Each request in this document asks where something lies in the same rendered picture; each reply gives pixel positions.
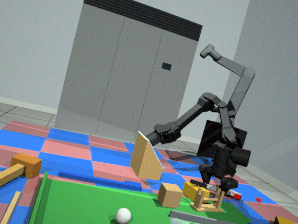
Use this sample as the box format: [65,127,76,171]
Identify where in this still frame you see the red golf putter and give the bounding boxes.
[190,179,242,200]

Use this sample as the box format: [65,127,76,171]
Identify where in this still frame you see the green mat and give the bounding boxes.
[35,178,253,224]

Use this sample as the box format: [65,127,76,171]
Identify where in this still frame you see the white golf ball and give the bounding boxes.
[115,208,131,224]

